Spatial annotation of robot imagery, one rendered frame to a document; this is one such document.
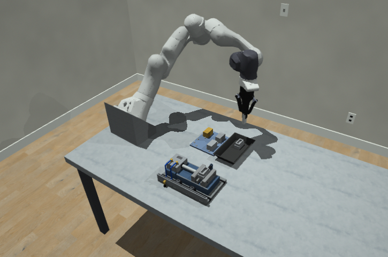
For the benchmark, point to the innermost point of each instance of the yellow rectangular block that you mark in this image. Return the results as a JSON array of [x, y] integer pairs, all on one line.
[[208, 132]]

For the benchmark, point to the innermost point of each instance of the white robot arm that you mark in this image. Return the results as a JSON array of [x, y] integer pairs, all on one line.
[[201, 31]]

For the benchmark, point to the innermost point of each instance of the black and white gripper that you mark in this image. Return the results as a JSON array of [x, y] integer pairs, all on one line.
[[245, 97]]

